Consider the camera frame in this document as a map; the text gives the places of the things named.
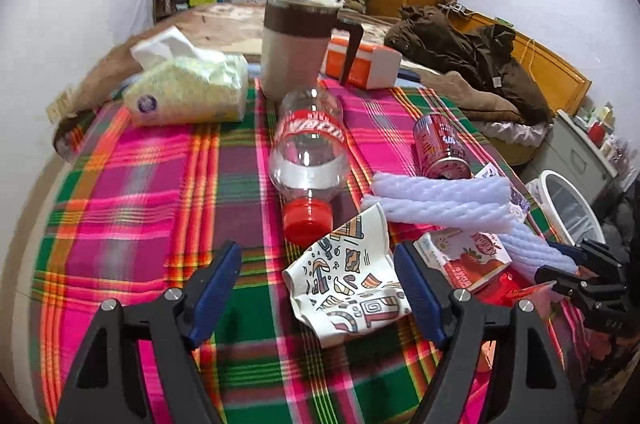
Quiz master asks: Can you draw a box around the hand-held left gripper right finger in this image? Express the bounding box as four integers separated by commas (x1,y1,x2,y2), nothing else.
393,240,581,424

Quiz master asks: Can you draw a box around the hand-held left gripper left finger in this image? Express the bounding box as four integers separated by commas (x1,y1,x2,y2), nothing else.
56,240,244,424

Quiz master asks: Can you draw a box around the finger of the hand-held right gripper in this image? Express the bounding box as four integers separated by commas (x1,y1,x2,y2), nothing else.
534,265,626,320
546,238,631,277

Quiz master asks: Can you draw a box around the white trash bin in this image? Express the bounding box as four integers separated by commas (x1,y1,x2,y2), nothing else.
527,170,607,247

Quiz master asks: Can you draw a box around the patterned paper cup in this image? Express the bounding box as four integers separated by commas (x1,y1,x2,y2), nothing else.
282,202,413,349

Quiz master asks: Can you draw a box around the red cartoon drink can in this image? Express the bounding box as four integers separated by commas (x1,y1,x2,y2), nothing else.
413,113,473,181

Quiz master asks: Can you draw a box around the white foam fruit net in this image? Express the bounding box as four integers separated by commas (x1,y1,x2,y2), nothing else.
495,219,577,281
372,172,513,205
361,195,517,235

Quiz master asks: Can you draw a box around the red plastic wrapper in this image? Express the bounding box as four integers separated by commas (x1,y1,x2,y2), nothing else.
479,276,557,311

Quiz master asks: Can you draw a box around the strawberry milk carton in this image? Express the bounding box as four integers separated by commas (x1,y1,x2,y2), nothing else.
414,228,513,295

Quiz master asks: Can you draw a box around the printed snack wrapper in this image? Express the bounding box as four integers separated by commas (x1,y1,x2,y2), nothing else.
472,164,532,225

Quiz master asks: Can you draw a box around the grey cabinet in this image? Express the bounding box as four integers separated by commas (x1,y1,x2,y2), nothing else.
540,111,623,199

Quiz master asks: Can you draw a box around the plaid tablecloth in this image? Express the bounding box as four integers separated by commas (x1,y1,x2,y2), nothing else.
31,76,591,424

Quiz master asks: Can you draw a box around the white bed sheet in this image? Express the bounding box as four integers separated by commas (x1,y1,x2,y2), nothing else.
481,120,554,151

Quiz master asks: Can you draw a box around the clear plastic bottle red cap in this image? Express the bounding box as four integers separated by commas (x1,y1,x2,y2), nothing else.
268,88,353,247

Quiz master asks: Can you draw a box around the wooden headboard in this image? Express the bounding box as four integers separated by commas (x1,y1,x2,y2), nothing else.
447,6,592,117

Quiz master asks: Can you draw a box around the green patterned tissue pack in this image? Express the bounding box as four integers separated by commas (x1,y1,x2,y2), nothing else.
122,26,249,127

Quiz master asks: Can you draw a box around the orange white tissue pack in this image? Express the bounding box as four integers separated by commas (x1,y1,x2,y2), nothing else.
320,31,403,90

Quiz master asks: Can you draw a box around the brown jacket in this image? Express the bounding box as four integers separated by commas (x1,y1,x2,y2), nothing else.
384,5,553,125

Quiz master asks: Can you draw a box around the brown insulated jug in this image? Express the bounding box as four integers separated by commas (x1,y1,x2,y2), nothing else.
261,0,365,102

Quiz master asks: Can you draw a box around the brown beige bed blanket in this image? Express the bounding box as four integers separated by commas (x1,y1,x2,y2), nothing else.
52,1,551,159

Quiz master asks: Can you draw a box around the wall socket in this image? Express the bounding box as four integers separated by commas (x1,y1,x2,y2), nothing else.
46,88,74,123

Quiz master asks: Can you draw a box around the white charger cable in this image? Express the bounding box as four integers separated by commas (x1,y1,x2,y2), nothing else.
437,0,469,17

